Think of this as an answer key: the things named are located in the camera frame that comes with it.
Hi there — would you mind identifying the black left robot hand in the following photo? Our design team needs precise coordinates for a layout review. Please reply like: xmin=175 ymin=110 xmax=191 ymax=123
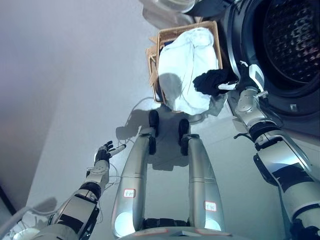
xmin=94 ymin=140 xmax=126 ymax=167

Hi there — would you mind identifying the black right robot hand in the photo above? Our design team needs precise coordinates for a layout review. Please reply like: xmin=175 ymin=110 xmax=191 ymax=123
xmin=217 ymin=60 xmax=267 ymax=92

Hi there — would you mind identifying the black garment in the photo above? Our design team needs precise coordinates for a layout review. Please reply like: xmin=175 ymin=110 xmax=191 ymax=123
xmin=192 ymin=68 xmax=237 ymax=98

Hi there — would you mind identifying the grey front-load washing machine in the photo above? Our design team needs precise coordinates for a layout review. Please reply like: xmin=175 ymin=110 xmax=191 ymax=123
xmin=223 ymin=0 xmax=320 ymax=139

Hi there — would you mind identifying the brown wicker laundry basket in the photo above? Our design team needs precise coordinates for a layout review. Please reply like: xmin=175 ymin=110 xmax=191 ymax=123
xmin=145 ymin=20 xmax=224 ymax=105

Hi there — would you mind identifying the black left robot foot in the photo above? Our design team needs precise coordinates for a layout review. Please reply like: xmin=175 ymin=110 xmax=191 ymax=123
xmin=148 ymin=109 xmax=161 ymax=156

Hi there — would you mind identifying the white crumpled cloth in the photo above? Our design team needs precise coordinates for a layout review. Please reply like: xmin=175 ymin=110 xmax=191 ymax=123
xmin=157 ymin=27 xmax=225 ymax=116

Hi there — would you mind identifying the silver right robot leg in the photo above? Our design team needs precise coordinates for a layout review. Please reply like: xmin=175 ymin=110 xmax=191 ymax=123
xmin=183 ymin=133 xmax=226 ymax=232

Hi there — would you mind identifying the silver robot torso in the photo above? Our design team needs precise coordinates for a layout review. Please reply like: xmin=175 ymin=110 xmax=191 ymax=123
xmin=119 ymin=217 xmax=241 ymax=240

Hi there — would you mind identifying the thin white cable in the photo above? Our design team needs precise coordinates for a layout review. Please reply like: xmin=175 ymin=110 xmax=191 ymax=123
xmin=84 ymin=159 xmax=124 ymax=187

